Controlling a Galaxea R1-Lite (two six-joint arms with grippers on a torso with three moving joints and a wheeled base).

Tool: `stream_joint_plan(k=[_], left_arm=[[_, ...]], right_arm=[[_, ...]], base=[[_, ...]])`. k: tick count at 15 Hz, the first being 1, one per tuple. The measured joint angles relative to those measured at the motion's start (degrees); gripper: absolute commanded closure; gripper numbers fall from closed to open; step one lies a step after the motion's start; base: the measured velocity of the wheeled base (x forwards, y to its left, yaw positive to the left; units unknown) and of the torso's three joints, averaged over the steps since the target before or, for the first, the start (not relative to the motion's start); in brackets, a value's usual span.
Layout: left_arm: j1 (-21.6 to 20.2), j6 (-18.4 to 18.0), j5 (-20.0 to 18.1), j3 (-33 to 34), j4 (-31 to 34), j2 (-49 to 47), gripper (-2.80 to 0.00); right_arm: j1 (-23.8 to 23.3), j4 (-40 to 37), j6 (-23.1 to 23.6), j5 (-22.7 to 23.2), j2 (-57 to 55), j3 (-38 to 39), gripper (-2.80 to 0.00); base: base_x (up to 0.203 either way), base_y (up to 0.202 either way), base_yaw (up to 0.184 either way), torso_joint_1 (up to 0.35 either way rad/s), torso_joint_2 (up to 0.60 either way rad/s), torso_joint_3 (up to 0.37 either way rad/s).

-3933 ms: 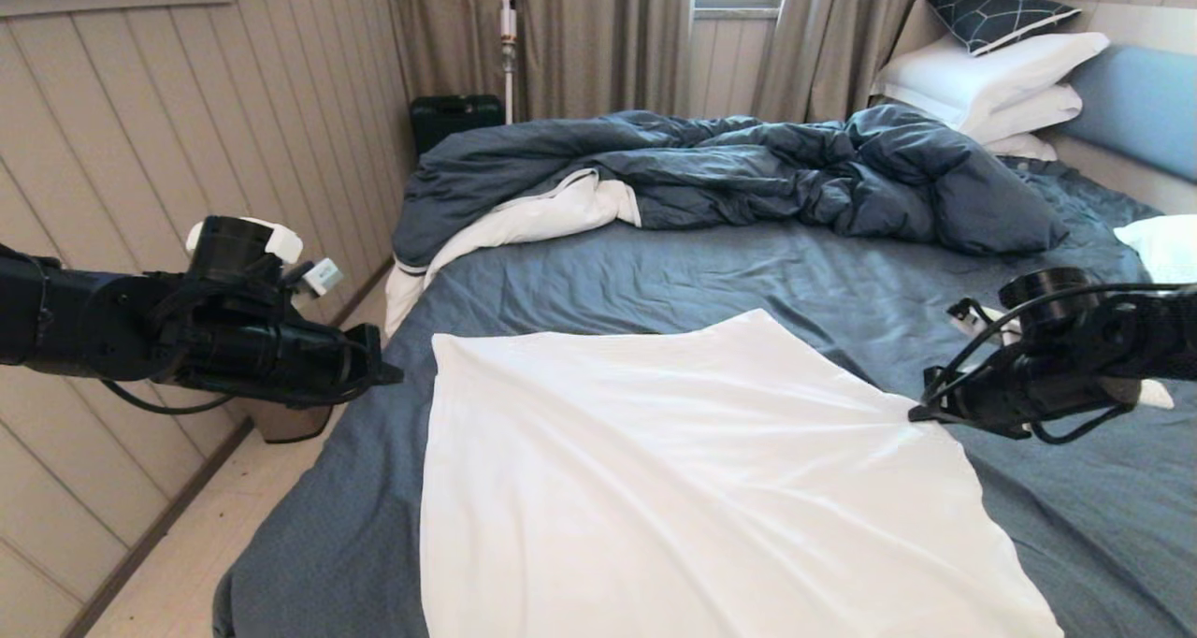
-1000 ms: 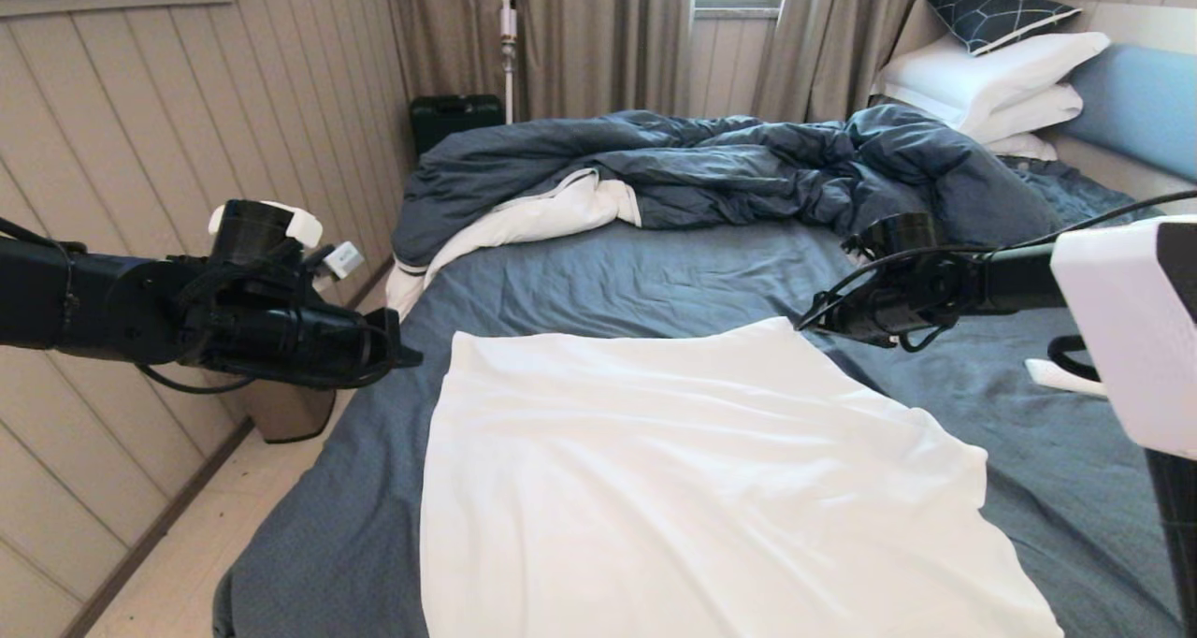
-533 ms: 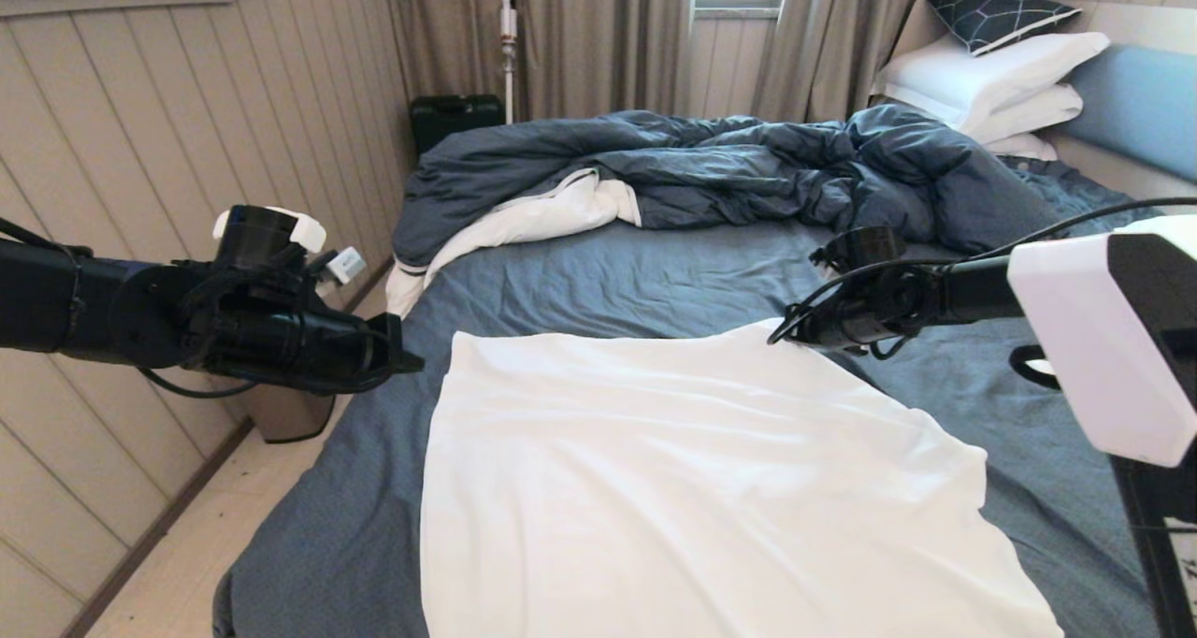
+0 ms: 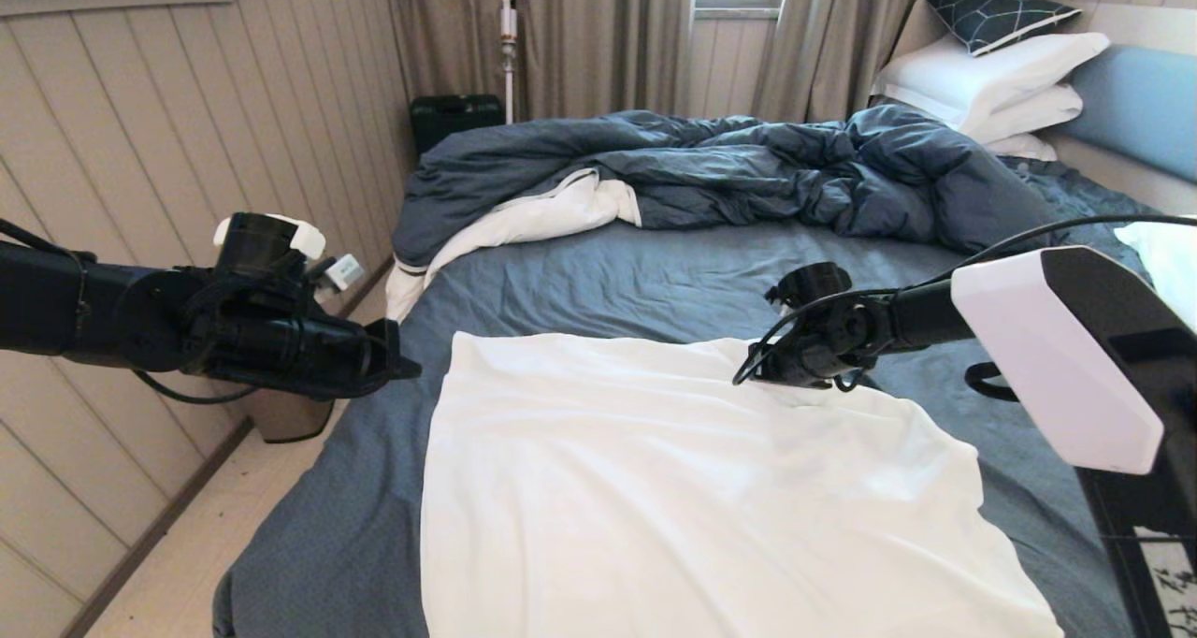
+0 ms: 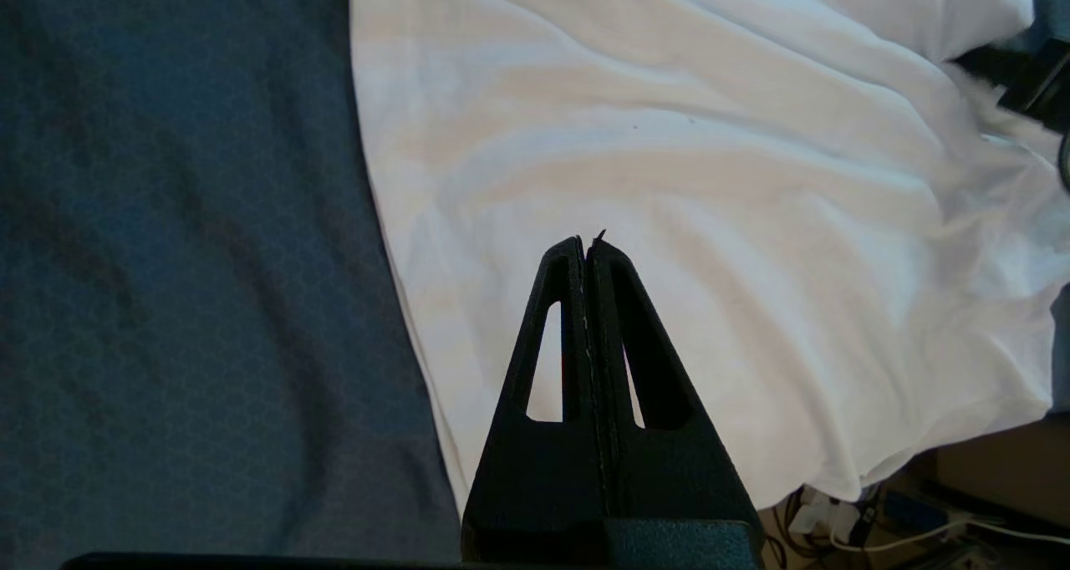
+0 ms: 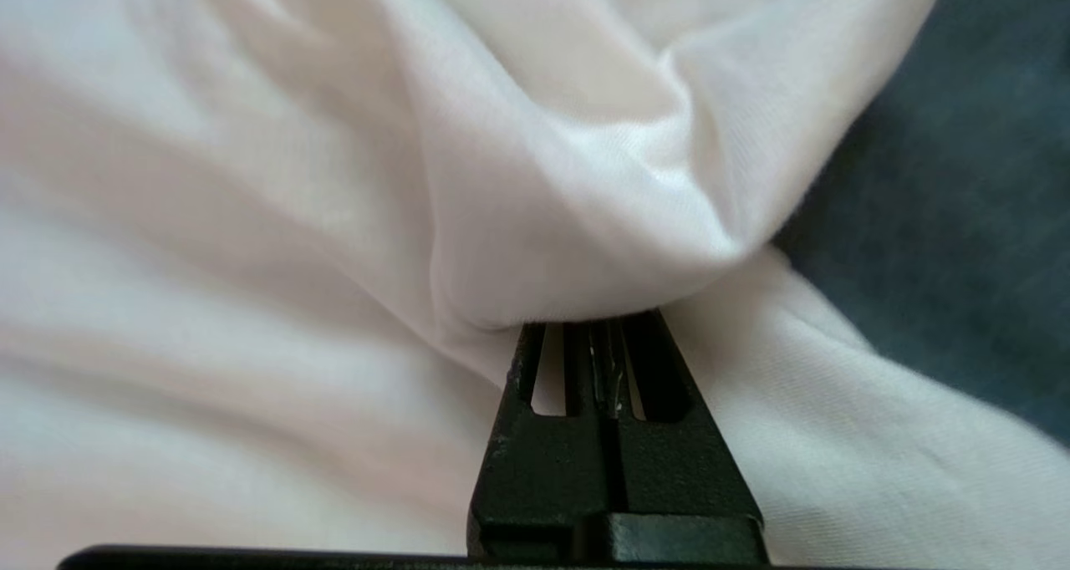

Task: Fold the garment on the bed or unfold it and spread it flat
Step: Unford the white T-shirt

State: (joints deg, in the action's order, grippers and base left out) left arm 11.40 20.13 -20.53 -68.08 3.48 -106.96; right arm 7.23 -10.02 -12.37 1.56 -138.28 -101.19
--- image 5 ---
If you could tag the white t-shirt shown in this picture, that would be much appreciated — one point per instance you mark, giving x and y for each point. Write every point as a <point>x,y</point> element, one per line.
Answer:
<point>752,177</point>

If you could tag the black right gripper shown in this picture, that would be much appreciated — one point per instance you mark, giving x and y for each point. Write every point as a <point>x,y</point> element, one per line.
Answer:
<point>1041,81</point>

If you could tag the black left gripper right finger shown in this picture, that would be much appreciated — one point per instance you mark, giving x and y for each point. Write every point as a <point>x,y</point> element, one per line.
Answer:
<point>660,470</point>

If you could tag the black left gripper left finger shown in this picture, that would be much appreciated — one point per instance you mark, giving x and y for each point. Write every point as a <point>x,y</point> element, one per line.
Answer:
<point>535,470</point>

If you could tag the blue patterned bed sheet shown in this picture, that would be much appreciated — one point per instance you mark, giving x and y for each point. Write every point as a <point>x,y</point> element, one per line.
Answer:
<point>209,261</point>

